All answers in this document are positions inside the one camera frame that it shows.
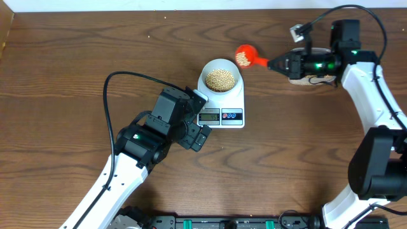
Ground white digital kitchen scale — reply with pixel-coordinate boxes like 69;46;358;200
197;81;245;128

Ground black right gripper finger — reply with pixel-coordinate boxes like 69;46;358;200
268;53;289;66
268;66;289;76

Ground soybeans pile in bowl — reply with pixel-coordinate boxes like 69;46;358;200
205;69;235;92

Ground white round bowl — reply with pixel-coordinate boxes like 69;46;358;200
198;59;243;94

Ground red plastic measuring scoop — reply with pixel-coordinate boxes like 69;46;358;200
235;45;268;68

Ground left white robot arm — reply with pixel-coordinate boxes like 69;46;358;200
62;87;211;228

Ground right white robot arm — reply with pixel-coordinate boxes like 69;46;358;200
267;20;406;228

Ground clear plastic soybean container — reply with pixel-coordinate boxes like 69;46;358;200
288;48;336;86

